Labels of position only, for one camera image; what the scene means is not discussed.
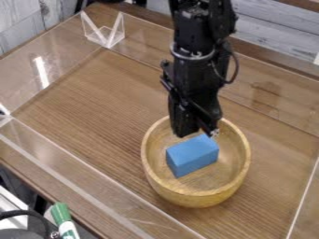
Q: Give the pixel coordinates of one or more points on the clear acrylic tray wall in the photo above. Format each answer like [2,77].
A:
[110,209]

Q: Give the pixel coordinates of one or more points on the green capped white marker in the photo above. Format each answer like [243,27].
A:
[63,220]

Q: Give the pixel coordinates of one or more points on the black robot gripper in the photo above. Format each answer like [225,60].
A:
[193,83]

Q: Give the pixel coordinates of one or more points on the brown wooden bowl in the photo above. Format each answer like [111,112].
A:
[214,183]

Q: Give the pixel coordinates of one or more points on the clear acrylic corner bracket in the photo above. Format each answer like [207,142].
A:
[106,36]

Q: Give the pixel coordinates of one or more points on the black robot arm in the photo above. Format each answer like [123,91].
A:
[205,22]

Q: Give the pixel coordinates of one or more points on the blue foam block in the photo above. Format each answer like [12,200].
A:
[191,155]

